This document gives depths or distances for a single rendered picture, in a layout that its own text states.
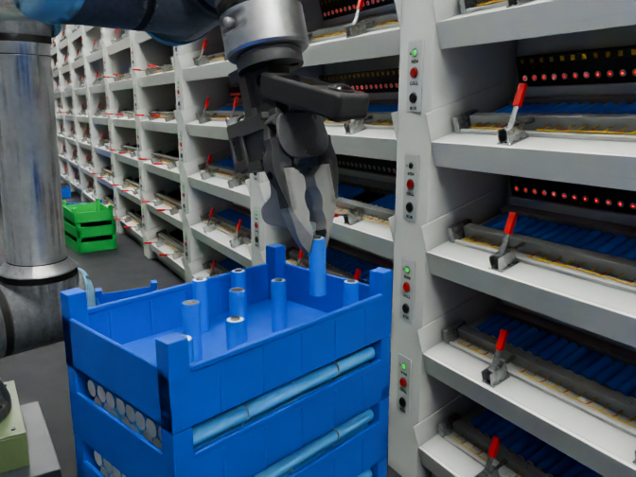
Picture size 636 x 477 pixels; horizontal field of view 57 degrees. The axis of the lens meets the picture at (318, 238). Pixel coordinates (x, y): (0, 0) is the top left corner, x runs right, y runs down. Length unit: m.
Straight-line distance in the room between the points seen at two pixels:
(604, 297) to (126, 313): 0.61
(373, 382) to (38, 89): 0.85
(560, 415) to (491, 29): 0.59
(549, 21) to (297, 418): 0.62
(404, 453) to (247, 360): 0.77
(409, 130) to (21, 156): 0.73
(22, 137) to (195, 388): 0.82
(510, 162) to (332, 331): 0.44
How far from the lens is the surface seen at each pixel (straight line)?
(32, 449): 1.40
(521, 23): 0.93
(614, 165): 0.82
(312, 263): 0.62
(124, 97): 3.67
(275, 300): 0.68
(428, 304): 1.11
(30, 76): 1.24
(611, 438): 0.94
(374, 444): 0.74
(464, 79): 1.10
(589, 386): 0.99
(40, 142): 1.24
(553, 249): 0.97
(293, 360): 0.58
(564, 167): 0.87
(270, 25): 0.62
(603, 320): 0.86
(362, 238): 1.25
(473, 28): 1.00
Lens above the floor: 0.74
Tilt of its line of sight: 13 degrees down
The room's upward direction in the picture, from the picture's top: straight up
